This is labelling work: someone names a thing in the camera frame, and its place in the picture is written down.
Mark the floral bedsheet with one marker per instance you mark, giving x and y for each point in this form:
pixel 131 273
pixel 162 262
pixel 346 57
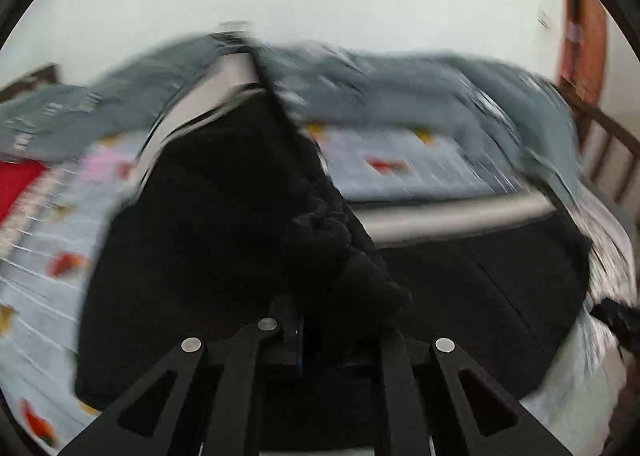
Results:
pixel 607 236

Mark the wooden bed frame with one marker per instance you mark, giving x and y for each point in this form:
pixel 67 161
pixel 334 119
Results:
pixel 607 146

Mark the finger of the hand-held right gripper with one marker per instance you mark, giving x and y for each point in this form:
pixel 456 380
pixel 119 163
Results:
pixel 617 318

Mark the fruit-print plastic bed cover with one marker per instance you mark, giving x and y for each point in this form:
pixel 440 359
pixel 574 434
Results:
pixel 400 171

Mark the red cloth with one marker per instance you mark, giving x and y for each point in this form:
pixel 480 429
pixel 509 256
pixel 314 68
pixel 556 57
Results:
pixel 17 191

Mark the wooden door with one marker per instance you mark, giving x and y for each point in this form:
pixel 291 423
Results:
pixel 582 36

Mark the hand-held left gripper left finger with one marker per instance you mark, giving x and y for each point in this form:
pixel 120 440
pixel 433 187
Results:
pixel 295 341

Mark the grey flower-print quilt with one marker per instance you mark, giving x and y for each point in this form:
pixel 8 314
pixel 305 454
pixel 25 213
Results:
pixel 375 81

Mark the black pants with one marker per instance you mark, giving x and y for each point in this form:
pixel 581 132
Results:
pixel 200 236

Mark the white wall switch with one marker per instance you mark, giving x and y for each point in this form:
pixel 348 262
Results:
pixel 544 18

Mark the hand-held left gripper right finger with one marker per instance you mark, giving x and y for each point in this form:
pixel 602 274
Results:
pixel 395 376

